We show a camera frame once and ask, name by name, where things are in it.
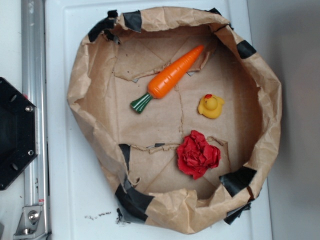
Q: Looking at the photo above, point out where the yellow rubber duck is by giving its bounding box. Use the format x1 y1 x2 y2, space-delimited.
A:
197 94 225 119

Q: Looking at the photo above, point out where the brown paper bag bin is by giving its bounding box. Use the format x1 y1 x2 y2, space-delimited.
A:
67 6 282 234

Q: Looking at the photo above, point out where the orange plastic toy carrot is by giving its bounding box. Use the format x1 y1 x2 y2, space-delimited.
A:
130 45 204 114

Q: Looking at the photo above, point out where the red crumpled paper ball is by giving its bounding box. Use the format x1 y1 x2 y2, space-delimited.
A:
176 130 221 180

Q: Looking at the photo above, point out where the white tray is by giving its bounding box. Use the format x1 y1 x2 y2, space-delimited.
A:
45 0 272 240

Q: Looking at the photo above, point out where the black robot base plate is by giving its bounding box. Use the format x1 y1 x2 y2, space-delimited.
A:
0 77 38 191

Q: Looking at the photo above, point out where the aluminium extrusion rail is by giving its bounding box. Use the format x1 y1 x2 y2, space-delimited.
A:
21 0 52 240

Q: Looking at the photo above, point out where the metal corner bracket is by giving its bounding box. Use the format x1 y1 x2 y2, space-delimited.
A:
13 205 46 240

